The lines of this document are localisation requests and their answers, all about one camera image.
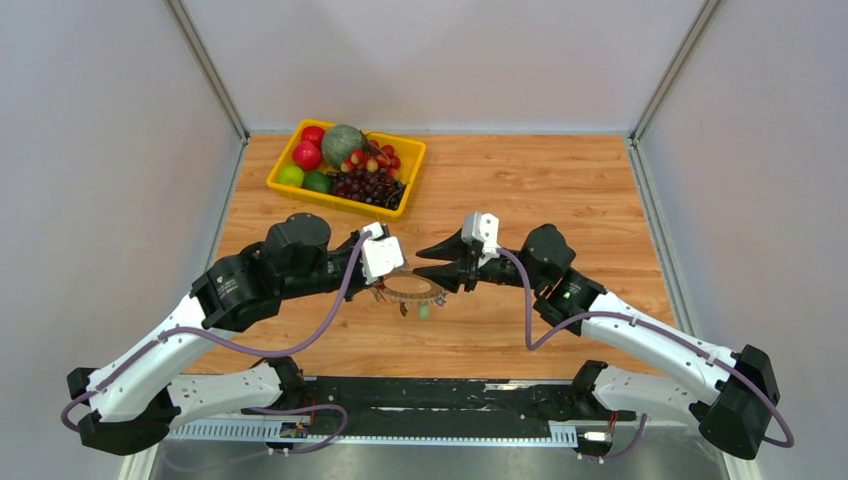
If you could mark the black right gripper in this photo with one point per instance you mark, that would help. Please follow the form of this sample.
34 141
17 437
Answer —
451 275

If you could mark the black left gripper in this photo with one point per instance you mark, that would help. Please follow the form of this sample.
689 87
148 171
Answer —
352 244

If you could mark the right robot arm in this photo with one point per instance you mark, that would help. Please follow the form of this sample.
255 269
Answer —
729 396

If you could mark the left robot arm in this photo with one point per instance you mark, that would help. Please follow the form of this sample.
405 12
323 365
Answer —
190 367

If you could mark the dark green lime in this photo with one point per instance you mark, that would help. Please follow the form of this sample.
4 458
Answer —
318 182

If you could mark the dark purple grape bunch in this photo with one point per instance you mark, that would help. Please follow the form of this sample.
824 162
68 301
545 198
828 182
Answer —
377 189

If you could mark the light green apple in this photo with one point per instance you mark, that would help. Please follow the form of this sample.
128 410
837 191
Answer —
291 176

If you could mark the red apple lower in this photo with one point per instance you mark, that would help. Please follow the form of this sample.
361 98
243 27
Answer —
307 156

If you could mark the red apple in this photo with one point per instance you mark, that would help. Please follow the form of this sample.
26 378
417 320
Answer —
307 156
313 134

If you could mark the red grape bunch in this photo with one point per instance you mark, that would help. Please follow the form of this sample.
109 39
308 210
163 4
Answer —
373 158

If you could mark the green melon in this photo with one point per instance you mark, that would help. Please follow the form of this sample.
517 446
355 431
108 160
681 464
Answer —
339 142

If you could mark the red apple upper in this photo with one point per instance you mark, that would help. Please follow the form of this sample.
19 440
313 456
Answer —
313 134

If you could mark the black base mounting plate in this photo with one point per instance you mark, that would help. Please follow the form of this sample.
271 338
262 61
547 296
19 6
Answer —
552 401

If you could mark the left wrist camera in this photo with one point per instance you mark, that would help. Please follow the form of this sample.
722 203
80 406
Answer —
381 253

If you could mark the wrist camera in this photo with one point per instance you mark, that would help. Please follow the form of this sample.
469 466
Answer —
381 253
482 228

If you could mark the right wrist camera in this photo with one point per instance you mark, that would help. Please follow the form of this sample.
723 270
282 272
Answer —
482 228

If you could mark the aluminium frame rail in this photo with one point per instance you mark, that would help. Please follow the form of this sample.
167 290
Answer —
384 425

